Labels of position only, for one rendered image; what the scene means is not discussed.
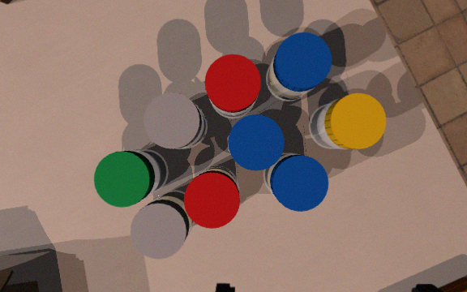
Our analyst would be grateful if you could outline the green-capped bottle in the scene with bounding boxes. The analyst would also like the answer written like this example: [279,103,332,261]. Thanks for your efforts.
[94,149,169,208]

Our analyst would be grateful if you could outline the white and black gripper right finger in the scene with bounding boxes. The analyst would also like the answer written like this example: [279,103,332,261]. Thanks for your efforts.
[411,284,443,292]

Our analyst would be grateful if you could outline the bottle with yellow cap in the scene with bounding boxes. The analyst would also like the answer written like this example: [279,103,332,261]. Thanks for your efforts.
[309,93,386,149]

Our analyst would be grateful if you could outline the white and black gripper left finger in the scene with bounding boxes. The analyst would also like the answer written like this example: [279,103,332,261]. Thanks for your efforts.
[216,283,235,292]

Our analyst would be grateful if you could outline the glass bottle with grey cap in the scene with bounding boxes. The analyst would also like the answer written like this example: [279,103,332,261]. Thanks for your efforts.
[131,190,195,259]

